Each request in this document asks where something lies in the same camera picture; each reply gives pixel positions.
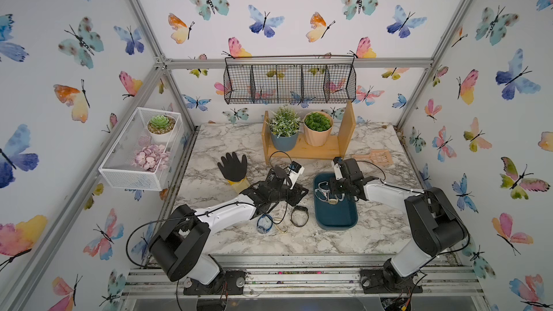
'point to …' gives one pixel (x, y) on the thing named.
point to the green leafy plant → (284, 122)
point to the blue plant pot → (284, 143)
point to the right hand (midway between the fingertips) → (333, 181)
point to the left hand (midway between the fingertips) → (307, 188)
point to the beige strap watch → (333, 201)
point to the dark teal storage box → (343, 215)
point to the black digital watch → (298, 207)
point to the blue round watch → (261, 229)
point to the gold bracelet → (285, 232)
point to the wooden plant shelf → (335, 147)
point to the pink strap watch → (321, 193)
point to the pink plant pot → (317, 138)
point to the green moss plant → (317, 122)
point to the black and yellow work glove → (235, 171)
